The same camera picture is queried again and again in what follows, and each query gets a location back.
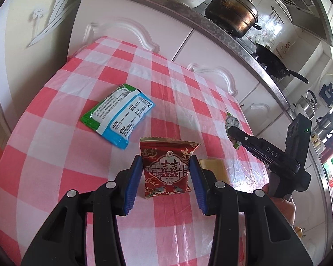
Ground person right hand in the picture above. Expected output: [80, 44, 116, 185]
[270, 197, 296, 227]

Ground tan folded paper packet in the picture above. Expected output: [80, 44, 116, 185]
[199, 159, 230, 184]

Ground brown steel cooking pot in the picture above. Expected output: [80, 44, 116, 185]
[205, 0, 262, 38]

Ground black frying pan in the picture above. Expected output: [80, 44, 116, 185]
[252, 43, 309, 84]

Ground red snack packet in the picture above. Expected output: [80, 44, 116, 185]
[139, 137, 199, 199]

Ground white kitchen cabinet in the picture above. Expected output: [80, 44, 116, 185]
[68, 0, 333, 264]

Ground green blue wipes packet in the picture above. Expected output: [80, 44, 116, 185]
[80, 84, 155, 150]

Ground red white checkered tablecloth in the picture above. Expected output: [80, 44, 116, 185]
[0, 37, 268, 265]

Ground green white candy wrapper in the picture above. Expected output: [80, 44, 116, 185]
[225, 112, 242, 150]

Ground steel countertop edge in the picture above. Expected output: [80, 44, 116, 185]
[74, 0, 333, 228]

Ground steel kettle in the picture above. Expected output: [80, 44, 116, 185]
[294, 90, 318, 120]

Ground range hood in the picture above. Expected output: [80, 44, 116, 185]
[281, 0, 333, 46]

